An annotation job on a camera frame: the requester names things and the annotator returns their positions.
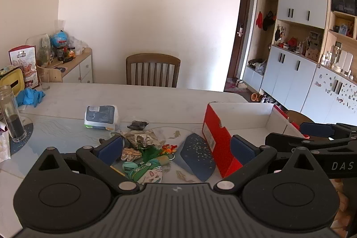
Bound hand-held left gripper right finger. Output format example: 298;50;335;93
213;135;330;195

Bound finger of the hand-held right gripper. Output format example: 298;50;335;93
264;132;357;155
300;122;357;141

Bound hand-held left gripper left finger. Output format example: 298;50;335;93
26;136;139;194

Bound striped beige plush charm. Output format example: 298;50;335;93
121;147;143;162

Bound teal small toy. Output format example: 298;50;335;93
122;161;140;172

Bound brown braided ring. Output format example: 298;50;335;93
127;120;148;131

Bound blue wet wipes pack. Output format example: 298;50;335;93
84;105;120;131

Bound red shoe box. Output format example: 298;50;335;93
202;101;310;178

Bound green plush keychain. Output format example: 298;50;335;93
141;145;171;167

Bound red orange bead charm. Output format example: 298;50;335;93
162;144;179;154

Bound wooden round-back chair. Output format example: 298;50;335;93
284;110;311;133

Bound blue speckled mat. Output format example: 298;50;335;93
180;133;217;182

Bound red patterned rug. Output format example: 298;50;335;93
224;77;249;92

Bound grey plastic bag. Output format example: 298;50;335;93
255;60;267;75

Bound white wooden sideboard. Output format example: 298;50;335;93
47;48;94;84

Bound round dark placemat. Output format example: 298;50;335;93
10;115;34;156

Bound wooden slat-back chair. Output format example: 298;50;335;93
125;53;181;88

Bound clear drinking glass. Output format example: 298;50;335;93
39;72;51;91

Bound glass bottle with dark liquid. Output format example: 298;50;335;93
0;85;27;143

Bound white plastic bags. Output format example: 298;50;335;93
68;37;89;56

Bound patterned tissue pack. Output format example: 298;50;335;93
0;121;12;163

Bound black hanging bag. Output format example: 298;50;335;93
262;11;277;31

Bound red white snack bag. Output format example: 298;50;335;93
8;45;41;89

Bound blue globe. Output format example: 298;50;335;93
51;31;69;48

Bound dark brown door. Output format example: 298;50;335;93
227;0;256;79

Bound white wooden wall cabinet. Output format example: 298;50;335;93
242;0;357;133

